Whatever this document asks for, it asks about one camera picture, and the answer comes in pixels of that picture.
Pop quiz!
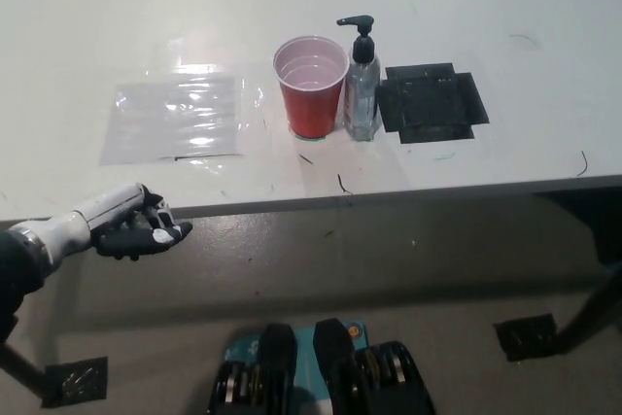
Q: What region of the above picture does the white and black left hand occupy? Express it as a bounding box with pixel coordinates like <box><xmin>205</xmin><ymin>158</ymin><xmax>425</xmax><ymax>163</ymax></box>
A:
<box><xmin>18</xmin><ymin>182</ymin><xmax>194</xmax><ymax>266</ymax></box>

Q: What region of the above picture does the clear soap bottle black pump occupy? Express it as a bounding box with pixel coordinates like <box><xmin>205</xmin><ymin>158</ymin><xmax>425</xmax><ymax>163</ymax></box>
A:
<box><xmin>336</xmin><ymin>15</ymin><xmax>382</xmax><ymax>143</ymax></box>

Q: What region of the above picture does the dark table leg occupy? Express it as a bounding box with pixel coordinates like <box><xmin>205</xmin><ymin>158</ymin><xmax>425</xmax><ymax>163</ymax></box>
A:
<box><xmin>0</xmin><ymin>336</ymin><xmax>48</xmax><ymax>399</ymax></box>
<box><xmin>556</xmin><ymin>259</ymin><xmax>622</xmax><ymax>353</ymax></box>

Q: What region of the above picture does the black floor tape patch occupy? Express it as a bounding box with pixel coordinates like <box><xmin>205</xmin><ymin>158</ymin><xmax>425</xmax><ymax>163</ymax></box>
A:
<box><xmin>39</xmin><ymin>355</ymin><xmax>109</xmax><ymax>409</ymax></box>
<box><xmin>493</xmin><ymin>313</ymin><xmax>565</xmax><ymax>363</ymax></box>

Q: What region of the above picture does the clear plastic sheet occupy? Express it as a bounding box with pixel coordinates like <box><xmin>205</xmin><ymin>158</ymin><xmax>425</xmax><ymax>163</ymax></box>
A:
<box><xmin>98</xmin><ymin>75</ymin><xmax>244</xmax><ymax>166</ymax></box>

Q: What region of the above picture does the red plastic cup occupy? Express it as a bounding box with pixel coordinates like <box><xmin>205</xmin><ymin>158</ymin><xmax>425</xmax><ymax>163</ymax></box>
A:
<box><xmin>272</xmin><ymin>35</ymin><xmax>350</xmax><ymax>140</ymax></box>

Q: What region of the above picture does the black tape patch on table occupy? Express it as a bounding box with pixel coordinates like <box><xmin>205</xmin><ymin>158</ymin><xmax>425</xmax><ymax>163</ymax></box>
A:
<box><xmin>376</xmin><ymin>62</ymin><xmax>491</xmax><ymax>146</ymax></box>

